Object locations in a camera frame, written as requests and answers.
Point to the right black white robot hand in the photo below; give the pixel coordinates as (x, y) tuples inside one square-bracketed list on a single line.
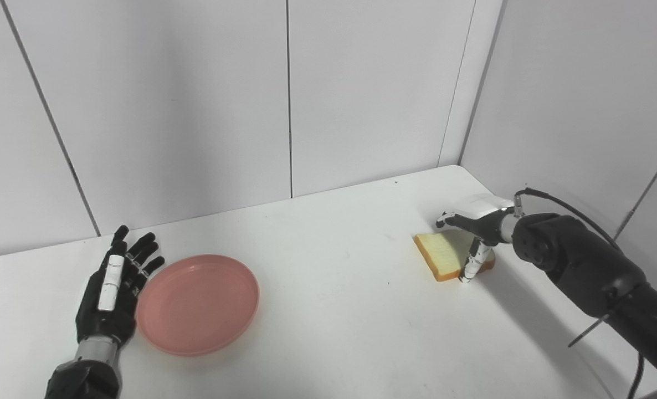
[(481, 213)]

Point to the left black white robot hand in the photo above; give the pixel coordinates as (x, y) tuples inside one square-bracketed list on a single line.
[(98, 316)]

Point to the slice of white bread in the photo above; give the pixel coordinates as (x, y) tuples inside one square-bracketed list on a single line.
[(442, 255)]

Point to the pink round plate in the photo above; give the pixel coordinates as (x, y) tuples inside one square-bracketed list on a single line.
[(198, 303)]

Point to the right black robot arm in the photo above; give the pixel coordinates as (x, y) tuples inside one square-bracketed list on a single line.
[(589, 266)]

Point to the black zip tie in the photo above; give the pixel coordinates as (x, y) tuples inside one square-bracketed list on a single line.
[(589, 330)]

